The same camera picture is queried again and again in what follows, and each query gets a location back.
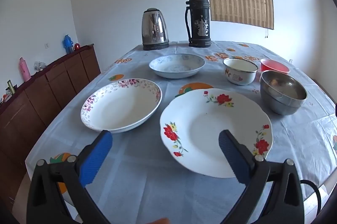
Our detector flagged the stainless steel electric kettle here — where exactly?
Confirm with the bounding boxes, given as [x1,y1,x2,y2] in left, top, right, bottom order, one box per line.
[142,8,169,51]

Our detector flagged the stainless steel bowl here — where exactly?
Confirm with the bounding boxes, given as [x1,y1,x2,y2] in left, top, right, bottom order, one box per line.
[260,70,308,116]

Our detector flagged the small red object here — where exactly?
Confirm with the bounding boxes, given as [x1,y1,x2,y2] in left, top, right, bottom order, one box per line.
[74,43,80,50]

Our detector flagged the pink thermos bottle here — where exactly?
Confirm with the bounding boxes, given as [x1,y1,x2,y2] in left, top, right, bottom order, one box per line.
[19,57,31,82]

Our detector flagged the white plate pink floral rim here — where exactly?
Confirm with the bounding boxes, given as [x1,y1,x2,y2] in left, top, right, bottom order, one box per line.
[80,78,163,133]

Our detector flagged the white plate red flowers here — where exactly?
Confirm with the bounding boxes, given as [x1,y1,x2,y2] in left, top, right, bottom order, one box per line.
[160,88,273,178]

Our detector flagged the brown wooden sideboard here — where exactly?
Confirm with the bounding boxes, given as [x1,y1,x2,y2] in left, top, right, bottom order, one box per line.
[0,44,100,210]

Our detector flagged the white enamel bowl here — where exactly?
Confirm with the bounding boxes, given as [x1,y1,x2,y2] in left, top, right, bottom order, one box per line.
[223,58,259,86]

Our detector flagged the red plastic bowl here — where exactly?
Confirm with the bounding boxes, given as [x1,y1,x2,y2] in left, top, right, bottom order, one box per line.
[260,59,290,74]

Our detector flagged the grey printed tablecloth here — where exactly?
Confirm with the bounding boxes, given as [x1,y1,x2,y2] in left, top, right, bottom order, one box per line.
[26,41,336,223]

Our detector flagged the white blue patterned plate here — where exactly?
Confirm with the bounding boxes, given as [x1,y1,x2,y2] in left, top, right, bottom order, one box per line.
[149,53,206,79]

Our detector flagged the small green bottle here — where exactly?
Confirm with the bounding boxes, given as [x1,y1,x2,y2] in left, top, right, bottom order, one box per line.
[7,80,15,95]

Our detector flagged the crumpled clear plastic bag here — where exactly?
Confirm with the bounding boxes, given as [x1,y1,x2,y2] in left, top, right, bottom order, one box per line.
[34,61,47,71]

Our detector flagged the black thermos flask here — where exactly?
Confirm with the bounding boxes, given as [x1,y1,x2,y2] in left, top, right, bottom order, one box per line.
[185,0,211,48]

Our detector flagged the black cable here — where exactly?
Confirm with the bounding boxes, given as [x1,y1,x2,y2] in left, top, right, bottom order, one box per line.
[299,179,322,217]

